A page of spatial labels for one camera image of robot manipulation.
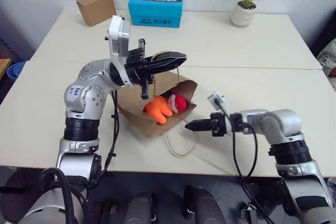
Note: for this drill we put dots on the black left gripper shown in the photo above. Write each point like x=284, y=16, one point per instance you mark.
x=135, y=68

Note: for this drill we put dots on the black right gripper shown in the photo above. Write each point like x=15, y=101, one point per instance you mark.
x=220, y=125

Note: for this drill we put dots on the brown paper bag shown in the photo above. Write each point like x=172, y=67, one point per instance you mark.
x=136, y=103

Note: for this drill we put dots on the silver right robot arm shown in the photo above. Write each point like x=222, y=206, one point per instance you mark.
x=286, y=127

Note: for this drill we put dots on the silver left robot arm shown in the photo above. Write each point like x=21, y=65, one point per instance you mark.
x=84, y=98

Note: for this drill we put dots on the red plush toy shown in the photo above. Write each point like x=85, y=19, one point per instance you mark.
x=179, y=104

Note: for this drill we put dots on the orange plush toy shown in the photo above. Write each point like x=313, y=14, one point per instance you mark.
x=157, y=107

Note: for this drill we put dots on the blue shoe box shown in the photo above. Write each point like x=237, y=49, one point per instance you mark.
x=155, y=7

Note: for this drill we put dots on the dark rounded shape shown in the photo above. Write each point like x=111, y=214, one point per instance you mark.
x=141, y=208
x=203, y=205

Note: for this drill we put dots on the white plant pot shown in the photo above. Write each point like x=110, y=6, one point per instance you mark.
x=242, y=15

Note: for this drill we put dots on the brown cardboard box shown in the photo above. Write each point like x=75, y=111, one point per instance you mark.
x=95, y=9

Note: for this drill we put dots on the striped grey cloth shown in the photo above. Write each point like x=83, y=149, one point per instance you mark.
x=328, y=56

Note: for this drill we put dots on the blue round bucket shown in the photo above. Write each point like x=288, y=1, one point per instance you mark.
x=15, y=73

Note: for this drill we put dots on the wooden shelf with orange item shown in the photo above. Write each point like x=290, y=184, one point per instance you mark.
x=4, y=68

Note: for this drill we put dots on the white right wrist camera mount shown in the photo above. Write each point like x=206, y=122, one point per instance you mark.
x=220, y=103

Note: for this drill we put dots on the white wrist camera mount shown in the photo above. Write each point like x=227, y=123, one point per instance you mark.
x=220, y=103
x=118, y=37

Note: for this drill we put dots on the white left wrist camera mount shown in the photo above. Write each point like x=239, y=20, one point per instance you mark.
x=118, y=37

